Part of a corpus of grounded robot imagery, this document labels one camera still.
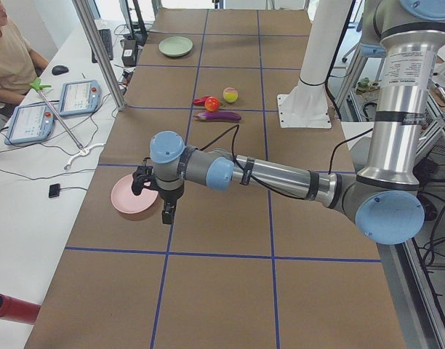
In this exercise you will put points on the red tomato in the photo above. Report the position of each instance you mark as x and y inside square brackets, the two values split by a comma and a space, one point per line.
[212, 104]

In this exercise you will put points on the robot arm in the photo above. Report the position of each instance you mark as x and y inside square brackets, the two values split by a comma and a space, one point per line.
[381, 199]

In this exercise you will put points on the reacher grabber stick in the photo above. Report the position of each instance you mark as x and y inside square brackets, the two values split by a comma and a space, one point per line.
[84, 151]

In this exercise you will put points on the black keyboard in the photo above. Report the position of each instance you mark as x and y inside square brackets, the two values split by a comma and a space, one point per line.
[106, 38]

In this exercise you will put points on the black power adapter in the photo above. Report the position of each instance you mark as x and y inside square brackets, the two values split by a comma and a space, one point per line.
[129, 53]

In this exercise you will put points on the brown table mat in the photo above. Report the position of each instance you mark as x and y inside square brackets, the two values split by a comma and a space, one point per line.
[241, 268]

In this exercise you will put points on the peach fruit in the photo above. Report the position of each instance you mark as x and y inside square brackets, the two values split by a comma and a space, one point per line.
[230, 94]

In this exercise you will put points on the near teach pendant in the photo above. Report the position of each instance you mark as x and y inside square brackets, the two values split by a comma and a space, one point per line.
[29, 124]

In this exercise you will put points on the purple eggplant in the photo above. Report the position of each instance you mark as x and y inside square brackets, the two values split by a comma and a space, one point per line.
[218, 116]

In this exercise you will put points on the aluminium frame post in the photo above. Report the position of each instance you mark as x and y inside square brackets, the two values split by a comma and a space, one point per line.
[93, 37]

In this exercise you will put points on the pink plate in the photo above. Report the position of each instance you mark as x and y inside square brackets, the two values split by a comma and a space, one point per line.
[124, 201]

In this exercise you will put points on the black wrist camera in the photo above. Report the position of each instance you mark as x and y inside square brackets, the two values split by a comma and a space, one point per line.
[142, 179]

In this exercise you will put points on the small black device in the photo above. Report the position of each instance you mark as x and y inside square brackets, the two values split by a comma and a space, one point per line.
[54, 190]

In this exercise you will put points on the teach pendant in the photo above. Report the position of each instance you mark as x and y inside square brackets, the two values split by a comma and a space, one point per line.
[79, 97]
[29, 124]

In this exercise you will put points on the black computer mouse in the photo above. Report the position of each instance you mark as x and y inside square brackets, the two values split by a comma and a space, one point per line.
[59, 70]

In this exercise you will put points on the red cylinder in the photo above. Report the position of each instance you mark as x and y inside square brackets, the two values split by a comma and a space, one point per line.
[17, 310]

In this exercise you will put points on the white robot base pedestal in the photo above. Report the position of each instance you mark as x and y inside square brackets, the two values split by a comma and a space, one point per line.
[306, 106]

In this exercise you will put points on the seated person beige shirt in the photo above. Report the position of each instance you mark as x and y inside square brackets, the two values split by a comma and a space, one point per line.
[20, 64]

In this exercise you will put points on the red chili pepper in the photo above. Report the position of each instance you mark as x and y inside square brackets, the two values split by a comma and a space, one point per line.
[201, 101]

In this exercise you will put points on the green plate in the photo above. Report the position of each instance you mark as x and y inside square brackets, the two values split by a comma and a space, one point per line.
[175, 46]

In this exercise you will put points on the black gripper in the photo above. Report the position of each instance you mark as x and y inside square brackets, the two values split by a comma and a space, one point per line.
[169, 196]

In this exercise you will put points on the far teach pendant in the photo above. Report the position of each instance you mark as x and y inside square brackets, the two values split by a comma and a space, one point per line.
[79, 97]

